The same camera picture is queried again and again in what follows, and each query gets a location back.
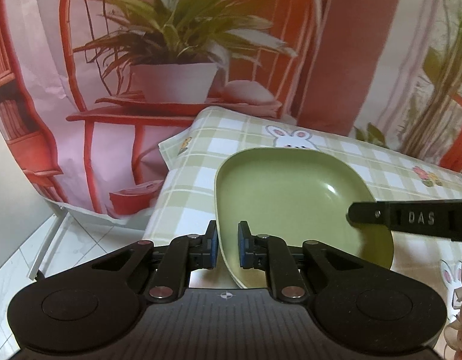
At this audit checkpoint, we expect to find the green square plate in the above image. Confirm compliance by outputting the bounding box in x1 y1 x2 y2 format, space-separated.
215 148 394 289

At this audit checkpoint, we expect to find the checkered bunny tablecloth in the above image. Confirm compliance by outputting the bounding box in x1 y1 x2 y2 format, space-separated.
142 105 462 331

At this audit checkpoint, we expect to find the printed room backdrop cloth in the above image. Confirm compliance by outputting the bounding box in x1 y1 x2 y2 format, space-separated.
0 0 462 218

